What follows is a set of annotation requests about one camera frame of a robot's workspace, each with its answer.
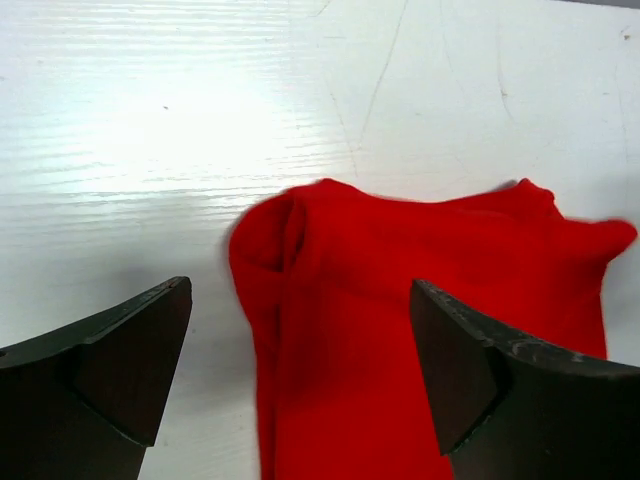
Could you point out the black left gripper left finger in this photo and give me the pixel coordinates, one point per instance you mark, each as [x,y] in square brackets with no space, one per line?
[85,401]

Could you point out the red t-shirt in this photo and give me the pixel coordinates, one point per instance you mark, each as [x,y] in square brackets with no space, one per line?
[323,273]

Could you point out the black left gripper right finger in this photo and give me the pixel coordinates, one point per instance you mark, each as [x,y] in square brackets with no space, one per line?
[509,405]

